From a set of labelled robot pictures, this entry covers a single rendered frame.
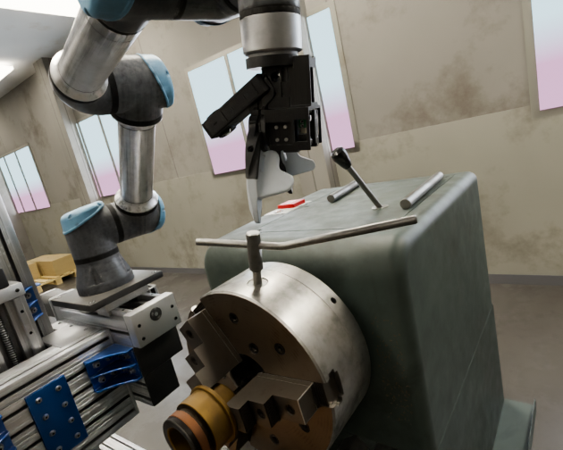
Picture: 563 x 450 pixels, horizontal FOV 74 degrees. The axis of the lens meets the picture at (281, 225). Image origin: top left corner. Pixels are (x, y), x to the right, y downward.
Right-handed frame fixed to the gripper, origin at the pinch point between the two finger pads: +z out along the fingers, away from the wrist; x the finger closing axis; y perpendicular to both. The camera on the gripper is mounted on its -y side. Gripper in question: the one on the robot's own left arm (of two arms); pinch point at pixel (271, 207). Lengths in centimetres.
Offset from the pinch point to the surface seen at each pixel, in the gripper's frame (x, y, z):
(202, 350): -7.4, -10.8, 21.0
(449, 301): 23.0, 27.5, 26.1
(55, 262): 380, -538, 219
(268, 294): -2.7, -0.8, 12.8
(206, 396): -13.1, -7.4, 24.0
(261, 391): -9.9, -0.4, 24.6
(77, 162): 391, -449, 54
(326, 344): -4.8, 8.3, 18.9
